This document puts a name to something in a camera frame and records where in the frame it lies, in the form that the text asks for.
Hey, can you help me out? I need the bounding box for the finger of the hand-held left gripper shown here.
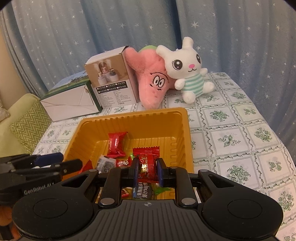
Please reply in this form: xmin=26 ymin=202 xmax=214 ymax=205
xmin=11 ymin=159 xmax=83 ymax=180
xmin=0 ymin=152 xmax=64 ymax=172

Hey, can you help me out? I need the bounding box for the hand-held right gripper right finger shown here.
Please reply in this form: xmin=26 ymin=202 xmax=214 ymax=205
xmin=157 ymin=158 xmax=234 ymax=208

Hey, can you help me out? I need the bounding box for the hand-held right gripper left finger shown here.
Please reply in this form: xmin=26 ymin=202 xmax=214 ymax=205
xmin=60 ymin=158 xmax=139 ymax=208

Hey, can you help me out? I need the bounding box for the red gold-print snack packet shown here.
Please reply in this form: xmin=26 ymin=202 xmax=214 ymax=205
xmin=132 ymin=146 xmax=160 ymax=183

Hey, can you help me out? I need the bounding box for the red foil candy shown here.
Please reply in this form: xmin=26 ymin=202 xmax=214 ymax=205
xmin=116 ymin=156 xmax=133 ymax=168

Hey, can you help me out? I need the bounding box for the green candy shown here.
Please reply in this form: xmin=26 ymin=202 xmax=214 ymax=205
xmin=154 ymin=186 xmax=170 ymax=195

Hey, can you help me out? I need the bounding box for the dark blue snack packet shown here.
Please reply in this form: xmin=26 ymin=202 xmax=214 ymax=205
xmin=132 ymin=182 xmax=155 ymax=200

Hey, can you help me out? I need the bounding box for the black speckled clear snack packet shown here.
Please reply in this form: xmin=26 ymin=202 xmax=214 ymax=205
xmin=96 ymin=156 xmax=116 ymax=174

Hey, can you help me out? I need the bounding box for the plain red snack packet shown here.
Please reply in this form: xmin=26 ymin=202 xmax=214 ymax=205
xmin=107 ymin=132 xmax=129 ymax=158

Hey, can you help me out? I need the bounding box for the orange plastic tray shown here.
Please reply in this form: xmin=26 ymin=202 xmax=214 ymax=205
xmin=62 ymin=107 xmax=195 ymax=201

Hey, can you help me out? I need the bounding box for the green zigzag cushion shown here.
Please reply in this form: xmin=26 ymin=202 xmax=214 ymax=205
xmin=9 ymin=100 xmax=52 ymax=154

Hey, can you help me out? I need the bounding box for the yellow-green sofa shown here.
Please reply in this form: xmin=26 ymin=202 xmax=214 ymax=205
xmin=0 ymin=93 xmax=42 ymax=158

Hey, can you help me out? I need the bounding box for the green box with white side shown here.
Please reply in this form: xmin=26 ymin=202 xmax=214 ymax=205
xmin=40 ymin=72 xmax=102 ymax=122

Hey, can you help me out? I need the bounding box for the pink star plush toy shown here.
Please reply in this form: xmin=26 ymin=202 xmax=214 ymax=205
xmin=125 ymin=45 xmax=170 ymax=109

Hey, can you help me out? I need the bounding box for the white product box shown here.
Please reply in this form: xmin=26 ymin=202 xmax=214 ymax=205
xmin=84 ymin=46 xmax=140 ymax=109

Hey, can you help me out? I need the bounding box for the white bunny plush toy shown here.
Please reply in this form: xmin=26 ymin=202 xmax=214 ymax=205
xmin=155 ymin=37 xmax=215 ymax=104

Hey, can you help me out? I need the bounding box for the blue starry curtain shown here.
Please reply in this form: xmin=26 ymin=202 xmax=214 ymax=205
xmin=0 ymin=0 xmax=296 ymax=130

